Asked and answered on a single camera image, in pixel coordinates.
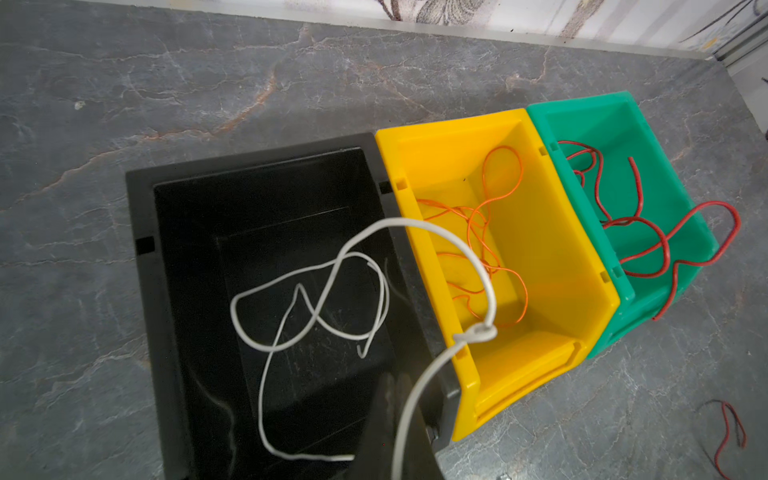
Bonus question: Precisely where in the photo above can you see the red orange white cables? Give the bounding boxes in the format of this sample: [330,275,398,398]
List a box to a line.
[695,398,749,480]

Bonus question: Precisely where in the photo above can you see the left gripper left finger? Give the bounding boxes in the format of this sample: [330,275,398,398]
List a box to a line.
[347,373,396,480]

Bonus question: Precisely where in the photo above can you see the black plastic bin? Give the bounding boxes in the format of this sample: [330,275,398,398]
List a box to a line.
[126,132,445,479]

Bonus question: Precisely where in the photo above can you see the red cable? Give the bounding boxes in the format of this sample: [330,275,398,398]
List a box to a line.
[556,139,743,323]

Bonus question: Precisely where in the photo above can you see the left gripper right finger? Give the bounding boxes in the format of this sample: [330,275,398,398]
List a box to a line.
[400,406,444,480]

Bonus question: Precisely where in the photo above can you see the yellow plastic bin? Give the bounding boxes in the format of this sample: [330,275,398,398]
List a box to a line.
[375,109,620,441]

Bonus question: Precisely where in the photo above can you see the green plastic bin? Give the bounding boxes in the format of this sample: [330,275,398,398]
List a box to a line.
[526,92,719,357]

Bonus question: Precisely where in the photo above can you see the orange cable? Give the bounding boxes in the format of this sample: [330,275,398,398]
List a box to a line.
[416,145,530,329]

